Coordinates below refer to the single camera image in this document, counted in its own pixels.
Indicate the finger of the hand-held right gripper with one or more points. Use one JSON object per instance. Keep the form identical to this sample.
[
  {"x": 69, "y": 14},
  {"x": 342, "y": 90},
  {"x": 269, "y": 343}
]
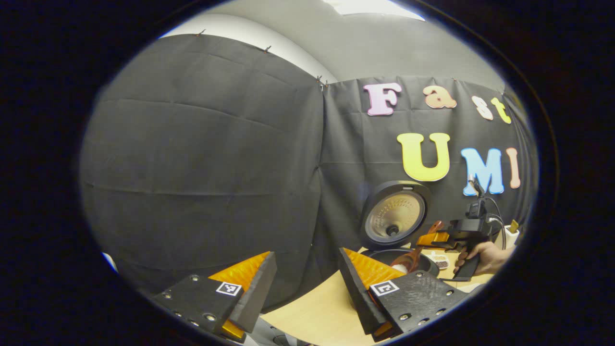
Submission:
[{"x": 432, "y": 239}]

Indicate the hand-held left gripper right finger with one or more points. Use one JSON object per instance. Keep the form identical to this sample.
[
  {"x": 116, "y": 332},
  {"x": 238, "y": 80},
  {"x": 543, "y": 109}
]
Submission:
[{"x": 358, "y": 298}]

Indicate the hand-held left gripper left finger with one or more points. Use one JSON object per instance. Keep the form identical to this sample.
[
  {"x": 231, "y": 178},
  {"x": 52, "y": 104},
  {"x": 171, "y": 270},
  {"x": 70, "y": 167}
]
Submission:
[{"x": 257, "y": 293}]

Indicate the brown wooden spoon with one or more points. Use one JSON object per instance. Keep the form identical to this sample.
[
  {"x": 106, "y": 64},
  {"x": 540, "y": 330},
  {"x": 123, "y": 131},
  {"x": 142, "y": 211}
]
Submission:
[{"x": 408, "y": 262}]

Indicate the grey and silver rice cooker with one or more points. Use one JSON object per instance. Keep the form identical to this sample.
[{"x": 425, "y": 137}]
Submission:
[{"x": 395, "y": 214}]

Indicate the white toaster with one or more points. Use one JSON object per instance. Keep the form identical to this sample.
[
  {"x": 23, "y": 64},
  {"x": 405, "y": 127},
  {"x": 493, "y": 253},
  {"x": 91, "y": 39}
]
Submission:
[{"x": 511, "y": 238}]

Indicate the brown toast slice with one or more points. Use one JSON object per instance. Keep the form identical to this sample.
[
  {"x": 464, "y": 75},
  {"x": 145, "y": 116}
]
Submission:
[{"x": 514, "y": 226}]

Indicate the black backdrop cloth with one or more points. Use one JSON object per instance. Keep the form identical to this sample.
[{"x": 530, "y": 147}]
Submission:
[{"x": 202, "y": 158}]

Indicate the large ceiling light panel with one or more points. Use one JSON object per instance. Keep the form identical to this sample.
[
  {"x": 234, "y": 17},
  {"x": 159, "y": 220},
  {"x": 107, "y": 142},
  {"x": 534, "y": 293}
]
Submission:
[{"x": 375, "y": 7}]

